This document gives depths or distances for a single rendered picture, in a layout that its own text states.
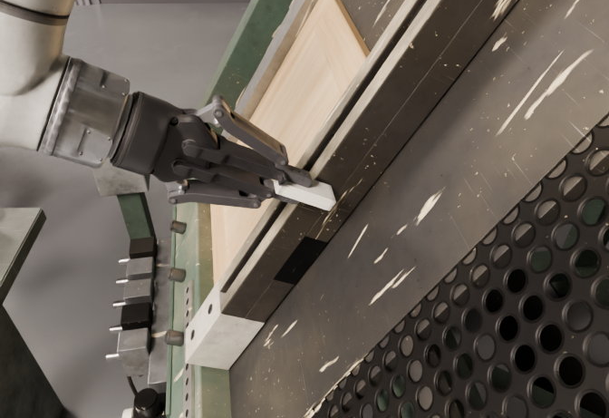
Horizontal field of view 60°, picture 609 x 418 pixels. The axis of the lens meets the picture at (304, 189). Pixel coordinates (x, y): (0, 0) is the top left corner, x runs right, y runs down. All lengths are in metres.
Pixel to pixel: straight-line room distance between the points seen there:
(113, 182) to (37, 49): 0.94
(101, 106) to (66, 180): 2.33
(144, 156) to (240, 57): 0.79
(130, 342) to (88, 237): 1.41
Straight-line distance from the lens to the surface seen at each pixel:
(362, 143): 0.58
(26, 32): 0.47
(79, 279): 2.30
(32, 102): 0.48
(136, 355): 1.09
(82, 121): 0.48
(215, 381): 0.86
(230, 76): 1.28
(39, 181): 2.86
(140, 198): 1.46
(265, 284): 0.72
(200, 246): 1.02
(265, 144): 0.53
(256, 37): 1.24
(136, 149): 0.50
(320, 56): 0.86
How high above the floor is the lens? 1.63
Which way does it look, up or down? 41 degrees down
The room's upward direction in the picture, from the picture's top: straight up
